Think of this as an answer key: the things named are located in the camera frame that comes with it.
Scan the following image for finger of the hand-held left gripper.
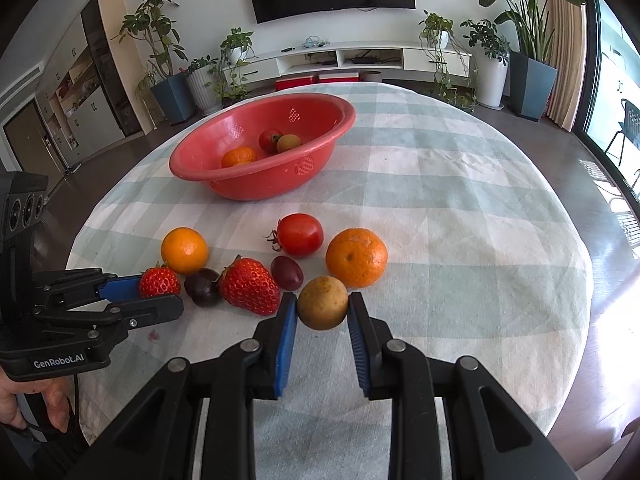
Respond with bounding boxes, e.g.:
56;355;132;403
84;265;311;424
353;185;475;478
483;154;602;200
32;267;143;311
35;294;185;342

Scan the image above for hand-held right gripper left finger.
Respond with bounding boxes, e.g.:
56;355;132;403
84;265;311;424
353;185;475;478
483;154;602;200
65;291;301;480

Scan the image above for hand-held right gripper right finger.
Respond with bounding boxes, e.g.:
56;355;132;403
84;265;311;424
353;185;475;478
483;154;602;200
347;291;581;480

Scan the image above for small red strawberry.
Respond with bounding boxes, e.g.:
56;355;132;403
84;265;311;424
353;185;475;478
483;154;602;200
138;262;181;300

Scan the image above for large red strawberry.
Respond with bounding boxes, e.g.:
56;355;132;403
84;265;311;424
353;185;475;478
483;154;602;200
217;255;282;317

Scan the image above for smooth orange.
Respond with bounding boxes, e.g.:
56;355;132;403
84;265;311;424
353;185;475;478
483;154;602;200
160;227;209;276

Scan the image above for red oval grape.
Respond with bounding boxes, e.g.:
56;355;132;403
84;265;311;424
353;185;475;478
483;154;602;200
270;255;304;291

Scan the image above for large bumpy tangerine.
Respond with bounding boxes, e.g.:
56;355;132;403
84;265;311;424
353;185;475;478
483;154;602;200
325;227;389;289

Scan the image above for red tomato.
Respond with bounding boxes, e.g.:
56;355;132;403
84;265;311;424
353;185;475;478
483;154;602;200
265;213;325;258
258;129;283;155

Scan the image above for red plastic colander bowl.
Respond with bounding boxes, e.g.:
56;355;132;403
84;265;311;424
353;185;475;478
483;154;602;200
168;92;357;202

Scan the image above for small bumpy tangerine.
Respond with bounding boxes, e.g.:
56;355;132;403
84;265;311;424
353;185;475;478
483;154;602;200
221;146;258;169

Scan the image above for person's left hand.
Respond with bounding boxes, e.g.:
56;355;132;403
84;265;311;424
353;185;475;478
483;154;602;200
0;366;71;433

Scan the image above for brown wooden door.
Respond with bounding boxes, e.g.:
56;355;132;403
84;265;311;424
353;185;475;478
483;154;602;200
2;99;67;177

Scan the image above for tall plant in blue pot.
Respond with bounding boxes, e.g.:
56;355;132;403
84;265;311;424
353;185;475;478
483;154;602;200
111;0;197;127

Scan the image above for plant in white ribbed pot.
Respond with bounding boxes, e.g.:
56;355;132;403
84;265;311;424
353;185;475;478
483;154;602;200
185;57;223;116

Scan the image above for white television console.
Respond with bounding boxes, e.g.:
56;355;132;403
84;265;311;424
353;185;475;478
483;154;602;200
222;42;472;83

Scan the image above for trailing pothos plant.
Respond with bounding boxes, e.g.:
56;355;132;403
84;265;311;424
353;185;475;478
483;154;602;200
207;27;258;108
419;10;478;111

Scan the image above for bushy plant in white pot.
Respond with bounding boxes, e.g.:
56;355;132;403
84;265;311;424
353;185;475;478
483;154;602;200
460;19;511;109

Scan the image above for broad-leaf plant in blue pot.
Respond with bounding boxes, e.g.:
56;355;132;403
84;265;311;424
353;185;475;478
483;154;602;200
462;0;587;122

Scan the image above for black mesh chair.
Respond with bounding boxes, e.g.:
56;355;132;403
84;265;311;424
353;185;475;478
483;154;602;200
605;98;640;166

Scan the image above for beige curtain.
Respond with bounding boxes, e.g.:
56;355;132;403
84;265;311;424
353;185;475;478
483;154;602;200
542;0;588;133

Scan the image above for glass sliding door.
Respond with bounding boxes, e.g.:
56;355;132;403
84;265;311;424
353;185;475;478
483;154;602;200
575;0;640;201

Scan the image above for white wall cabinet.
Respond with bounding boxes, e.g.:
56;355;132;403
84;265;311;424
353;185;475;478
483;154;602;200
35;15;126;171

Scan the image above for dark tall wall panel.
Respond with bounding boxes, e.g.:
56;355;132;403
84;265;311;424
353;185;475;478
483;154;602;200
80;0;143;137

